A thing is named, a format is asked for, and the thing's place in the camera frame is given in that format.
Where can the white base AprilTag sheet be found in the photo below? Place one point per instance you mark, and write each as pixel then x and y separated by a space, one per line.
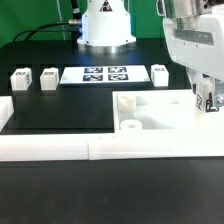
pixel 104 74

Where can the white square tabletop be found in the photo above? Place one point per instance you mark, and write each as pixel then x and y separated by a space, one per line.
pixel 163 109

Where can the white U-shaped obstacle fence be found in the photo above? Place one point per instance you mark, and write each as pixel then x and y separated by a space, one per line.
pixel 118 145

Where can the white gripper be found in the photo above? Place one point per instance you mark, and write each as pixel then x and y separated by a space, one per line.
pixel 200 49

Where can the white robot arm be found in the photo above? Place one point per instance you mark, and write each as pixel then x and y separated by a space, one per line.
pixel 106 25

